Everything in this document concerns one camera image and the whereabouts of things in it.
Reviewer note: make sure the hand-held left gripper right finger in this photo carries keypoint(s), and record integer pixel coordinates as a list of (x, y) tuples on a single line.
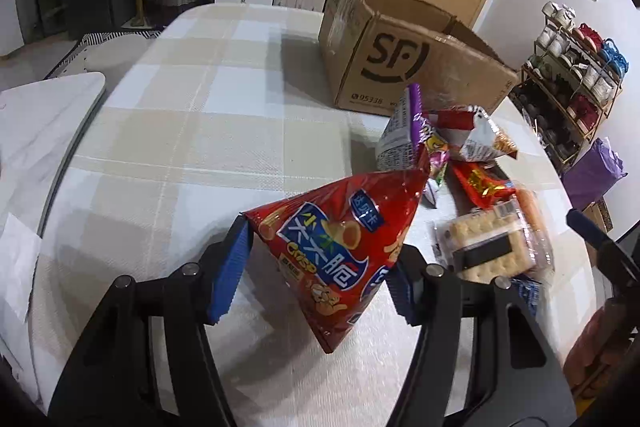
[(402, 292)]

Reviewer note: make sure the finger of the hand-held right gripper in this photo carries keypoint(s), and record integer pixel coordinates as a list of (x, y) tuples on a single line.
[(582, 223)]

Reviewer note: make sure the small cardboard box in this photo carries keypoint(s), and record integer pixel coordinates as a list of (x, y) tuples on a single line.
[(597, 214)]

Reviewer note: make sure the clear cracker packet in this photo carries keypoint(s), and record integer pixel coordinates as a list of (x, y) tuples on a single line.
[(490, 237)]

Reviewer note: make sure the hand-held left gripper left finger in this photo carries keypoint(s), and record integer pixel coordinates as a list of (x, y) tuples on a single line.
[(230, 272)]

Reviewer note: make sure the person's right hand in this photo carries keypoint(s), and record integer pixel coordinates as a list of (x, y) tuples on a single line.
[(600, 357)]

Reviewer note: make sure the grey striped rug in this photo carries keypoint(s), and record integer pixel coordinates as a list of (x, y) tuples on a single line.
[(100, 44)]

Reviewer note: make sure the white marble side table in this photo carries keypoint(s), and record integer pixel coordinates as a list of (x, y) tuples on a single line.
[(40, 132)]

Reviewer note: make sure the blue snack packet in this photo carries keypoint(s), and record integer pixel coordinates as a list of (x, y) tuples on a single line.
[(530, 294)]

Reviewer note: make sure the purple pink snack bag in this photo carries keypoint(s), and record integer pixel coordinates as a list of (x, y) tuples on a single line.
[(400, 132)]

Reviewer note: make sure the orange sausage packet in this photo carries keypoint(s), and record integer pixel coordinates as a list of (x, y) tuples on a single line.
[(532, 207)]

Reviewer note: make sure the white orange snack bag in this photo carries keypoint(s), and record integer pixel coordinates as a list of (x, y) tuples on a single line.
[(480, 142)]

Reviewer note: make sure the white paper sheet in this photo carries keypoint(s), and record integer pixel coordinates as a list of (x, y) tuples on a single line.
[(17, 267)]

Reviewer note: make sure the red snack packet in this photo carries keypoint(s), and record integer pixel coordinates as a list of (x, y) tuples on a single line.
[(480, 187)]

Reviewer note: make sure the brown cardboard box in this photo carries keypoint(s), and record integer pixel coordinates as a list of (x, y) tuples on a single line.
[(400, 57)]

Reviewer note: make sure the red chip bag blue label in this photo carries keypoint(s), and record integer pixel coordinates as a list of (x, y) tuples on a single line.
[(325, 247)]

